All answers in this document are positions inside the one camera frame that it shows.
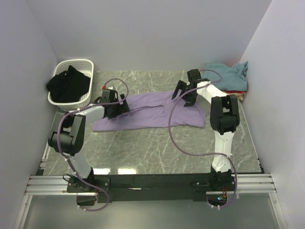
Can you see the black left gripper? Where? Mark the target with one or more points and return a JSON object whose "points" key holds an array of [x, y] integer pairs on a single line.
{"points": [[122, 109]]}

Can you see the purple t shirt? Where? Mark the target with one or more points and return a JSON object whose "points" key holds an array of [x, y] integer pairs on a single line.
{"points": [[152, 110]]}

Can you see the teal folded t shirt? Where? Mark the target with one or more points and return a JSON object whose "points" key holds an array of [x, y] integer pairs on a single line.
{"points": [[233, 78]]}

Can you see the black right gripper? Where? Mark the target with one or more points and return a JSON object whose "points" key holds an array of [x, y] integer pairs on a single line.
{"points": [[181, 86]]}

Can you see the tan folded t shirt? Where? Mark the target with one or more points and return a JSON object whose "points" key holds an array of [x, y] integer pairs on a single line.
{"points": [[240, 97]]}

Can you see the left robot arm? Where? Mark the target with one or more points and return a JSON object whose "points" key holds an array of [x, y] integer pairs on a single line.
{"points": [[68, 131]]}

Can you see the aluminium rail frame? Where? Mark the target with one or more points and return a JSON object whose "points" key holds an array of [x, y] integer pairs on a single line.
{"points": [[180, 149]]}

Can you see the black t shirt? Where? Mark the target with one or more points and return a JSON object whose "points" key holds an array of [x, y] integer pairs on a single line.
{"points": [[68, 86]]}

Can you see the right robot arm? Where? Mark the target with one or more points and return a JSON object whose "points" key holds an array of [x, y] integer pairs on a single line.
{"points": [[224, 115]]}

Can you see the red folded t shirt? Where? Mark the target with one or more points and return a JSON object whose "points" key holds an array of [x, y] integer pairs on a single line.
{"points": [[235, 92]]}

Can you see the white laundry basket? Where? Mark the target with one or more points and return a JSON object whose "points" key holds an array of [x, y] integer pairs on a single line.
{"points": [[82, 65]]}

